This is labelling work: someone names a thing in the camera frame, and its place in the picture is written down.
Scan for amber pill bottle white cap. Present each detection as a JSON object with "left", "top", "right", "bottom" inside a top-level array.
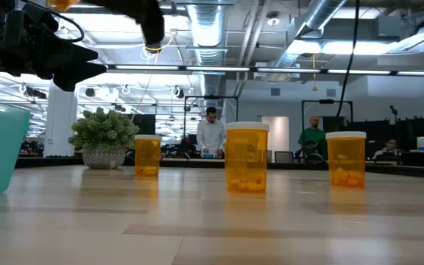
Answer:
[
  {"left": 46, "top": 0, "right": 81, "bottom": 13},
  {"left": 225, "top": 121, "right": 270, "bottom": 194},
  {"left": 134, "top": 134, "right": 163, "bottom": 178},
  {"left": 325, "top": 130, "right": 367, "bottom": 189}
]

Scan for white building column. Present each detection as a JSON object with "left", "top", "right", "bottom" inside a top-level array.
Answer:
[{"left": 43, "top": 79, "right": 79, "bottom": 158}]

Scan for green potted plant patterned pot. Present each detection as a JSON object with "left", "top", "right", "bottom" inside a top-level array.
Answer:
[{"left": 68, "top": 106, "right": 141, "bottom": 170}]

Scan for long linear ceiling light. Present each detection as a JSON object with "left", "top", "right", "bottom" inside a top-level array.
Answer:
[{"left": 105, "top": 64, "right": 424, "bottom": 77}]

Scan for person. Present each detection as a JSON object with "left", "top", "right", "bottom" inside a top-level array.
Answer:
[
  {"left": 196, "top": 106, "right": 227, "bottom": 159},
  {"left": 297, "top": 116, "right": 327, "bottom": 161},
  {"left": 372, "top": 138, "right": 400, "bottom": 161}
]

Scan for black partition panels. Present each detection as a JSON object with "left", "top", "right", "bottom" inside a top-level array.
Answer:
[{"left": 346, "top": 116, "right": 424, "bottom": 154}]

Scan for black reel yellow cable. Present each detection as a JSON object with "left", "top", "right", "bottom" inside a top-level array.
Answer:
[{"left": 141, "top": 32, "right": 175, "bottom": 60}]

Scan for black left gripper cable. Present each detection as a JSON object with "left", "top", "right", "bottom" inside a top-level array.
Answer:
[{"left": 20, "top": 0, "right": 86, "bottom": 43}]

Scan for silver ventilation duct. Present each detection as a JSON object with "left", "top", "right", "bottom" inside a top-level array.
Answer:
[
  {"left": 185, "top": 0, "right": 227, "bottom": 107},
  {"left": 270, "top": 0, "right": 347, "bottom": 71}
]

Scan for black aluminium table frame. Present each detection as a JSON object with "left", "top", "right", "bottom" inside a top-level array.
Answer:
[{"left": 15, "top": 156, "right": 424, "bottom": 180}]

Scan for black rectangular stand frame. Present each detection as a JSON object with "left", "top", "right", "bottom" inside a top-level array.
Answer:
[
  {"left": 183, "top": 94, "right": 239, "bottom": 159},
  {"left": 301, "top": 98, "right": 354, "bottom": 148}
]

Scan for yellow hanging cord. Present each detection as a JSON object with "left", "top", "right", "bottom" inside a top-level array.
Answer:
[{"left": 311, "top": 53, "right": 319, "bottom": 92}]

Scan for black hanging cable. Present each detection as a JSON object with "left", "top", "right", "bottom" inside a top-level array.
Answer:
[{"left": 335, "top": 0, "right": 361, "bottom": 118}]

